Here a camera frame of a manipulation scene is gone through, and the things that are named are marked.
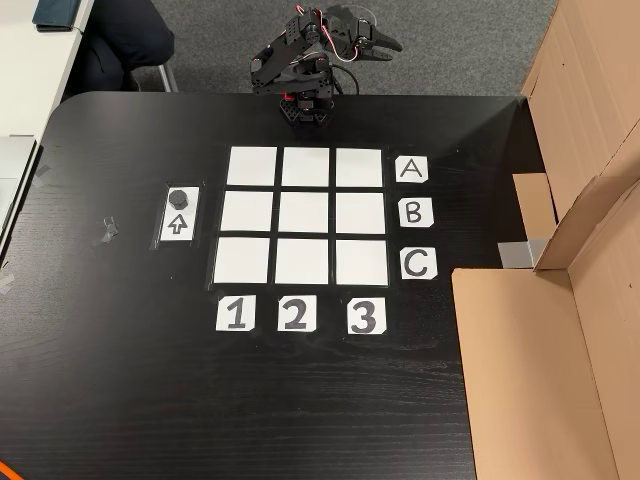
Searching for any paper sheet letter A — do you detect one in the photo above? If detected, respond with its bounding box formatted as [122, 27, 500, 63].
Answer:
[395, 155, 430, 184]

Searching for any paper sheet letter B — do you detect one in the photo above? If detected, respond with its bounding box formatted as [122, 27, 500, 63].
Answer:
[398, 198, 435, 229]

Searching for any metal chair leg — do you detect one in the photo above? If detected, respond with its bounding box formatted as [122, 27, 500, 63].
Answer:
[157, 62, 180, 94]

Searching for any brown cardboard panel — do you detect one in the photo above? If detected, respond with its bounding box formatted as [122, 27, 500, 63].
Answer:
[451, 149, 640, 480]
[512, 0, 640, 241]

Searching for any paper sheet letter C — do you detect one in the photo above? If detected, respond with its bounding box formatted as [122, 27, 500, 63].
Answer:
[400, 248, 439, 281]

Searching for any person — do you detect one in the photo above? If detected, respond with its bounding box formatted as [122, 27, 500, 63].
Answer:
[82, 0, 176, 92]

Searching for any paper sheet number 3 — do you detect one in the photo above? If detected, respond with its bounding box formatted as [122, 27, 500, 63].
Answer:
[347, 297, 388, 336]

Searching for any white paper arrow sheet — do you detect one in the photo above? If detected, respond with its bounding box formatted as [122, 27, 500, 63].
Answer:
[159, 186, 200, 243]

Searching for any paper sheet number 2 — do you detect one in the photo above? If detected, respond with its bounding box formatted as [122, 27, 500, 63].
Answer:
[277, 294, 318, 333]

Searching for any paper sheet number 1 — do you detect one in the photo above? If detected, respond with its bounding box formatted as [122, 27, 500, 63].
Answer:
[215, 294, 258, 332]

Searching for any dark blue notebook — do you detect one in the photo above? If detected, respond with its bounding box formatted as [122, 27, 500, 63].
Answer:
[32, 0, 82, 33]

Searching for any white desk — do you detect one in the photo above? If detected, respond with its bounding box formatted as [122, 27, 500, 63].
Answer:
[0, 0, 96, 139]

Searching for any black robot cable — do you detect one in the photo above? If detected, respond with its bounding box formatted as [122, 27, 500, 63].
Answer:
[327, 63, 361, 96]

